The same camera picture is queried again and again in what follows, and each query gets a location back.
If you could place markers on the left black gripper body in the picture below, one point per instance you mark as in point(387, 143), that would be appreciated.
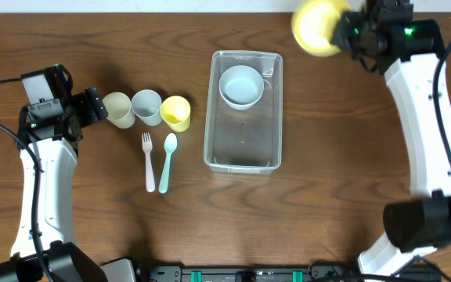
point(93, 103)

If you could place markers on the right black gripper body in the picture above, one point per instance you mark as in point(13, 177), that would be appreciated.
point(343, 29)

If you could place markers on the cream plastic cup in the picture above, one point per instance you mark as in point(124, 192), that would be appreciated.
point(119, 108)

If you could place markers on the yellow plastic bowl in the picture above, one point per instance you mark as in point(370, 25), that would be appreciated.
point(313, 25)

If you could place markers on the grey plastic cup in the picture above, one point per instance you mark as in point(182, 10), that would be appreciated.
point(146, 105)

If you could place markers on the grey plastic bowl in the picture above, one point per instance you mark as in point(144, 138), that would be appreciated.
point(240, 71)

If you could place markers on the white plastic bowl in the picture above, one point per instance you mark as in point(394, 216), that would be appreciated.
point(241, 93)

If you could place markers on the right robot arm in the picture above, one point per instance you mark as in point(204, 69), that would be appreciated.
point(410, 55)

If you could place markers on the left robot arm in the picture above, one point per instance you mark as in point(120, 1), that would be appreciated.
point(45, 246)

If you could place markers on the clear plastic container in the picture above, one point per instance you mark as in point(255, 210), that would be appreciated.
point(245, 141)

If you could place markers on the pink plastic fork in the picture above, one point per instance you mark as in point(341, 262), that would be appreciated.
point(147, 148)

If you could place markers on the yellow plastic cup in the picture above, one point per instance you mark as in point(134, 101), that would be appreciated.
point(175, 111)

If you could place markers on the teal plastic spoon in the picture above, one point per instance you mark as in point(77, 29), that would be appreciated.
point(170, 145)

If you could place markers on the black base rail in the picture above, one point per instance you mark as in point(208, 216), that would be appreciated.
point(317, 271)

